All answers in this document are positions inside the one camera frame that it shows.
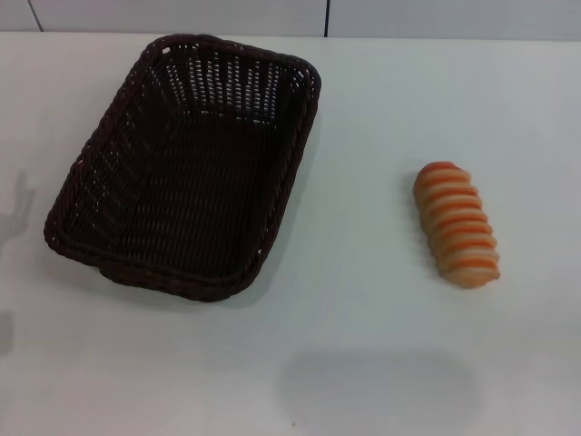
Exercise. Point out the dark brown woven basket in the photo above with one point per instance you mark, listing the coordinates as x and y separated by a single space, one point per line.
190 200

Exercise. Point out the orange striped bread roll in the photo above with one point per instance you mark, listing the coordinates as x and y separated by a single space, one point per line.
456 224

